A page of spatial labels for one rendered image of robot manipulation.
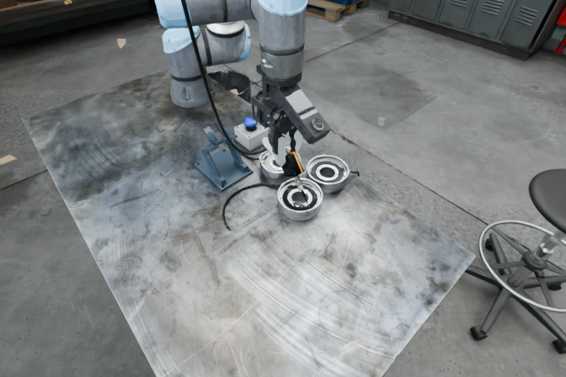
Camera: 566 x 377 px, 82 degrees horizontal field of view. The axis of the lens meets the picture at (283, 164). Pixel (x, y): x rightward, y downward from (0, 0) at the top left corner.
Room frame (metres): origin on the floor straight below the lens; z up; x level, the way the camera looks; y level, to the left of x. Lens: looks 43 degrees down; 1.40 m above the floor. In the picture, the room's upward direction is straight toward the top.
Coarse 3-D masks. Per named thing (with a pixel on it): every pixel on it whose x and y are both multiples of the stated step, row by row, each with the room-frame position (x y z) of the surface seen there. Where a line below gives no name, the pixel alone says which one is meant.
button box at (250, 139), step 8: (240, 128) 0.75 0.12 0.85; (248, 128) 0.75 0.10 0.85; (256, 128) 0.75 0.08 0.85; (264, 128) 0.75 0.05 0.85; (240, 136) 0.73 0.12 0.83; (248, 136) 0.71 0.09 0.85; (256, 136) 0.72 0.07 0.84; (264, 136) 0.74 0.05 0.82; (248, 144) 0.71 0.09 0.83; (256, 144) 0.72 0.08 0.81
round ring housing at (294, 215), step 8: (288, 184) 0.55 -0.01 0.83; (304, 184) 0.55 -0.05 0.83; (312, 184) 0.54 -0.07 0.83; (280, 192) 0.52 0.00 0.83; (296, 192) 0.52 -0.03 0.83; (304, 192) 0.52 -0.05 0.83; (320, 192) 0.51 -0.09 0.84; (280, 200) 0.50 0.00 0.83; (288, 200) 0.50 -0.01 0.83; (320, 200) 0.49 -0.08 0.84; (280, 208) 0.48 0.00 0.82; (288, 208) 0.46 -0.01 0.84; (312, 208) 0.46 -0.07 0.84; (320, 208) 0.48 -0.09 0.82; (288, 216) 0.47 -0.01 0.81; (296, 216) 0.45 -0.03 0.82; (304, 216) 0.45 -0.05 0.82; (312, 216) 0.47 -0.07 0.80
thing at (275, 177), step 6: (288, 150) 0.67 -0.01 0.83; (264, 156) 0.65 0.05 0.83; (264, 162) 0.63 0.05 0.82; (270, 162) 0.62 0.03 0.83; (276, 162) 0.64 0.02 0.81; (264, 168) 0.59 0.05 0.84; (276, 168) 0.60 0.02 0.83; (264, 174) 0.59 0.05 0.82; (270, 174) 0.58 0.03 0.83; (276, 174) 0.58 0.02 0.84; (282, 174) 0.57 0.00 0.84; (270, 180) 0.59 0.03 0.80; (276, 180) 0.58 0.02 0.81; (282, 180) 0.58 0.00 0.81
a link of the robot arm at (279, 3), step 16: (256, 0) 0.55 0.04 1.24; (272, 0) 0.50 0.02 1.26; (288, 0) 0.50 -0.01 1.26; (304, 0) 0.52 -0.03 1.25; (256, 16) 0.54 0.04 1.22; (272, 16) 0.50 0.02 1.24; (288, 16) 0.50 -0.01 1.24; (304, 16) 0.52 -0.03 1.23; (272, 32) 0.50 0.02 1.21; (288, 32) 0.50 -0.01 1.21; (304, 32) 0.53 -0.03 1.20; (272, 48) 0.50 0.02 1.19; (288, 48) 0.50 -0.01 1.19
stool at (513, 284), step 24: (552, 192) 0.71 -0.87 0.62; (552, 216) 0.62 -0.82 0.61; (480, 240) 0.76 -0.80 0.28; (552, 240) 0.67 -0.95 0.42; (504, 264) 0.66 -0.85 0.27; (528, 264) 0.65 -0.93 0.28; (504, 288) 0.65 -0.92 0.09; (528, 288) 0.66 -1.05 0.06; (552, 288) 0.69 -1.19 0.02; (480, 336) 0.48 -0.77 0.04
